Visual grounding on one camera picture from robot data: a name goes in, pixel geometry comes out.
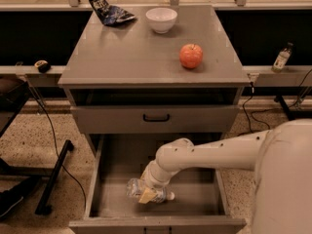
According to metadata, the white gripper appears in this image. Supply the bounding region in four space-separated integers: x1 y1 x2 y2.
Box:
138 161 176 204

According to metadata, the clear plastic water bottle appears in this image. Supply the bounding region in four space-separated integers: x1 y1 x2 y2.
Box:
127 178 176 203

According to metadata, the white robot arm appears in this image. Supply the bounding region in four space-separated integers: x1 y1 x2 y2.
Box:
139 119 312 234

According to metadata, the open grey lower drawer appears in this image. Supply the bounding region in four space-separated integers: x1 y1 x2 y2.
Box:
69 135 246 234

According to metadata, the grey drawer cabinet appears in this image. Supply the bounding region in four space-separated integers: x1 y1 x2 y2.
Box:
58 5 249 149

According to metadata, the small bottle on ledge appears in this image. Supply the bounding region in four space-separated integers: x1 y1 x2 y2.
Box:
271 42 293 73

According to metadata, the black stand leg left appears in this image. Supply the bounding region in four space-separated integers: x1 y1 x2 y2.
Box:
35 139 74 215

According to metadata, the black stand leg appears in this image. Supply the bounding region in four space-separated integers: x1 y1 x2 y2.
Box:
35 139 74 215
274 95 312 121

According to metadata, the black shoe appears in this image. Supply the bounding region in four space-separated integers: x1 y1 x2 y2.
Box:
0 176 41 219

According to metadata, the red apple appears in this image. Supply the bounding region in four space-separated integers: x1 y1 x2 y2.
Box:
179 44 203 69

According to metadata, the black stand leg right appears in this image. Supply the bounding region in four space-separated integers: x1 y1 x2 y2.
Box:
274 95 312 121

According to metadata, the black yellow tape measure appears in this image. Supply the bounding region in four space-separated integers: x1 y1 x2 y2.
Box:
34 60 51 73

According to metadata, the black equipment at left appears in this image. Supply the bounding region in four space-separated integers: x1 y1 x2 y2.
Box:
0 77 30 136

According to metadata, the white ceramic bowl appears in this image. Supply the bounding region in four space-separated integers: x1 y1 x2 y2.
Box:
145 8 177 34

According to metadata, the blue chip bag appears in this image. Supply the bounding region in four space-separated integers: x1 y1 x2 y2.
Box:
89 0 136 26

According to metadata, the black cable on left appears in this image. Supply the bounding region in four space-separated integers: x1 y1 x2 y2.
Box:
25 76 88 210

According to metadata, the closed grey drawer black handle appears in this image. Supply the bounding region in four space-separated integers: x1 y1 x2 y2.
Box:
71 105 239 134

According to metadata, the black power cable and adapter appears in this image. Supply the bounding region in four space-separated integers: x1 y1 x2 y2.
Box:
237 81 272 137

